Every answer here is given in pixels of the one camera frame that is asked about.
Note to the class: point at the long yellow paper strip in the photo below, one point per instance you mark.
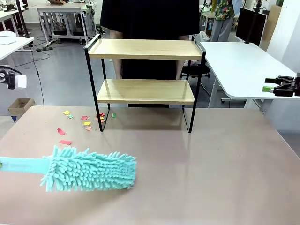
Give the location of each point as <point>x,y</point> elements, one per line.
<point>87,123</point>

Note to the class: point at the small green paper scrap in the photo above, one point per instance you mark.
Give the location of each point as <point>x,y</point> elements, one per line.
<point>70,116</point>

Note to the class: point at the open cardboard box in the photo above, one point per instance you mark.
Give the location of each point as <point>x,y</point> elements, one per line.
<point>16,109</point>

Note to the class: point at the white plastic bag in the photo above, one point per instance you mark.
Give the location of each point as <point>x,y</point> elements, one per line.
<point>203,36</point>

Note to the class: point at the person in floral shirt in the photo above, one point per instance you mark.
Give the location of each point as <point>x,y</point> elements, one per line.
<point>223,11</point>

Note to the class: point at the black monitor pole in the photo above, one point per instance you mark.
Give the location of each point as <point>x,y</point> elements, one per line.
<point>247,42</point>

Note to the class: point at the person torso in black shirt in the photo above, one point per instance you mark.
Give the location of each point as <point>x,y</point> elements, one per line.
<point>150,18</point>

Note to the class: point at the white desk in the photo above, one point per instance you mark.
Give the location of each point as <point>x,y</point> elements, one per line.
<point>239,68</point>

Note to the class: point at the grey metal workbench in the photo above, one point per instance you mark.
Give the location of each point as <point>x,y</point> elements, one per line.
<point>61,9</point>

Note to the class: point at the black stand pole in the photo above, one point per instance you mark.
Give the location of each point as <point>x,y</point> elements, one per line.
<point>22,18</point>

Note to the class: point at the orange paper scrap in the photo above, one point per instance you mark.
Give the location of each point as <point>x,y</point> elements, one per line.
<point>88,128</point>

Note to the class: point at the black office chair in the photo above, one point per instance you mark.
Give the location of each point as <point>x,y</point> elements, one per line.
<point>199,69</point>

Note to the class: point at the teal microfiber duster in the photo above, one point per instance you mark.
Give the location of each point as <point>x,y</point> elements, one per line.
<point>93,171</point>

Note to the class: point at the brown cardboard panel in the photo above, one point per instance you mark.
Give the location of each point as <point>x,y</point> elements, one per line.
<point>272,23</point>

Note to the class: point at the black clamp with white tag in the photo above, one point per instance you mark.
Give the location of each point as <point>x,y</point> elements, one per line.
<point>10,79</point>

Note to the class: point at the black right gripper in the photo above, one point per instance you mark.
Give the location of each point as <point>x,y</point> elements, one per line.
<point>297,85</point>

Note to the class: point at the wooden shelf with black frame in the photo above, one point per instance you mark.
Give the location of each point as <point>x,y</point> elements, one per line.
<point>145,49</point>

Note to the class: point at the curved red paper scrap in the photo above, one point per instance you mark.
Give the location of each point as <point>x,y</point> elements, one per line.
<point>61,131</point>

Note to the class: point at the black computer monitor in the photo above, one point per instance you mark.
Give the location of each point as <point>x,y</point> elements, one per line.
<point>243,23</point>

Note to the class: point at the white folded sheet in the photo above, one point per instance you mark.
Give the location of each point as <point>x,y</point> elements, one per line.
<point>7,37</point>

